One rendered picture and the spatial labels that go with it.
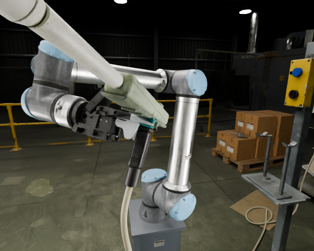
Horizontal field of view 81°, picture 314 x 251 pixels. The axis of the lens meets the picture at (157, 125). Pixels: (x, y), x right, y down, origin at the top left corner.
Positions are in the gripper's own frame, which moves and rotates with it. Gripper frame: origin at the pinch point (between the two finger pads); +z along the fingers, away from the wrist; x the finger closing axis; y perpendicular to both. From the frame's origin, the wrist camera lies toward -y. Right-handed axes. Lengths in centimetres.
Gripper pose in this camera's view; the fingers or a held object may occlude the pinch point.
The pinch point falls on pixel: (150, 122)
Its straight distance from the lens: 45.8
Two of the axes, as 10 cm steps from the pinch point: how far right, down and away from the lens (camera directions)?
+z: 9.4, 2.2, -2.6
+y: -2.6, 9.6, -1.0
